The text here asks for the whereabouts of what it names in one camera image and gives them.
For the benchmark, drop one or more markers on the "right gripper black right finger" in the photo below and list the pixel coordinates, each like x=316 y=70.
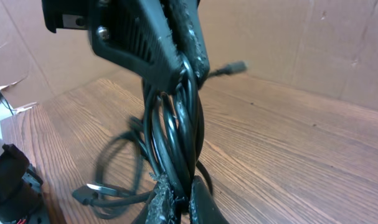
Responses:
x=202 y=207

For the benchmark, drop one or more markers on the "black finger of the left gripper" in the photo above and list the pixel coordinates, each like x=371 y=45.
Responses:
x=133 y=34
x=187 y=34

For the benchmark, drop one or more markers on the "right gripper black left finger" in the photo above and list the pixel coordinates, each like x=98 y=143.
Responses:
x=160 y=206

